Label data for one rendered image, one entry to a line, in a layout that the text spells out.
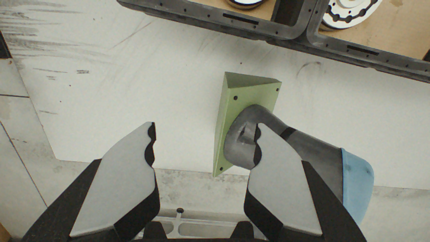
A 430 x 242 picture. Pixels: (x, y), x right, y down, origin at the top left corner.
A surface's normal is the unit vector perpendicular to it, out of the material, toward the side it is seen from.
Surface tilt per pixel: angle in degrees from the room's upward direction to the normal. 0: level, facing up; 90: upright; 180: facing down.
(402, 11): 0
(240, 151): 27
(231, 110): 46
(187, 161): 0
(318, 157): 65
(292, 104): 0
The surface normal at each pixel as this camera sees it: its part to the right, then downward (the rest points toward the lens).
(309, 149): -0.22, -0.68
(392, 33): -0.03, 0.43
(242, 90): 0.69, 0.40
